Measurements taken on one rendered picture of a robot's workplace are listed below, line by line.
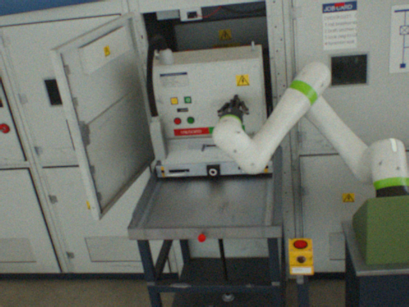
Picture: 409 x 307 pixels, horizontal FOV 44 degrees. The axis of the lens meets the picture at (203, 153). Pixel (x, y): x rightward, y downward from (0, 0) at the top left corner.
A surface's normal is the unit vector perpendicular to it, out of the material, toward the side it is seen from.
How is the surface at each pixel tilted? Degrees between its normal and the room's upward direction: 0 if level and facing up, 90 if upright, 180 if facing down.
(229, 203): 0
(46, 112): 90
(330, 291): 0
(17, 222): 90
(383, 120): 90
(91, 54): 90
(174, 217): 0
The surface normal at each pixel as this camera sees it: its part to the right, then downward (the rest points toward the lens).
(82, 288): -0.12, -0.89
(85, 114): 0.93, 0.04
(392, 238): -0.06, 0.45
